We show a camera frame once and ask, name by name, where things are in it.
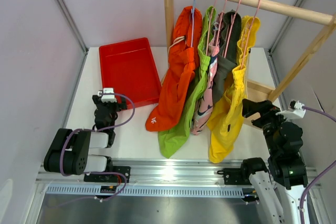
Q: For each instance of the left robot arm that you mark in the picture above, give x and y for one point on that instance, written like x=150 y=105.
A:
x=69 y=154

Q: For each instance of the blue wire hanger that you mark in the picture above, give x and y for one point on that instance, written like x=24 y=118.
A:
x=194 y=1

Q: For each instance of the dark olive shorts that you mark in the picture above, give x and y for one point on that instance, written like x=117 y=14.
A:
x=226 y=58

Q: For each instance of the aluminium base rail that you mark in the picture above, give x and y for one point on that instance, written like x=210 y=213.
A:
x=173 y=172

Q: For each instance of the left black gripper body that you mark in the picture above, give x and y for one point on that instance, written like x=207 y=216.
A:
x=112 y=107

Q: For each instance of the yellow shorts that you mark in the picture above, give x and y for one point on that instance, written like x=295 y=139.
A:
x=226 y=119

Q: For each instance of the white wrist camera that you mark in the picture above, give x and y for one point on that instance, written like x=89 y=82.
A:
x=107 y=95
x=294 y=111

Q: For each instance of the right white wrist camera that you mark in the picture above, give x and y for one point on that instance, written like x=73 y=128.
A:
x=294 y=111

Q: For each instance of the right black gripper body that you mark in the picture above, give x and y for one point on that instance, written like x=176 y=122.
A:
x=269 y=120

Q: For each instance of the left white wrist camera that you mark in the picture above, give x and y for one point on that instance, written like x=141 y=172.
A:
x=107 y=95

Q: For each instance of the slotted cable duct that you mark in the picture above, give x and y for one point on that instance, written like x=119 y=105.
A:
x=155 y=191

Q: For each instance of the orange shorts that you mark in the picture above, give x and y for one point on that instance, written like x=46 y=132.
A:
x=183 y=61

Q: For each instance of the wooden clothes rack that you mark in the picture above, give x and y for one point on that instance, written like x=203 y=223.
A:
x=256 y=91

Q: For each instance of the pink patterned shorts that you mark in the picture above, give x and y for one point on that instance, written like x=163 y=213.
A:
x=204 y=105

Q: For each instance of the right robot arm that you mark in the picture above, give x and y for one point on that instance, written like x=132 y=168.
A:
x=281 y=181

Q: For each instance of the red plastic tray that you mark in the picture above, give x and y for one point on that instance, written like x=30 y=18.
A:
x=129 y=68

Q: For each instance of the lime green shorts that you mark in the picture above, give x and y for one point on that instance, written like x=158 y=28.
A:
x=170 y=141

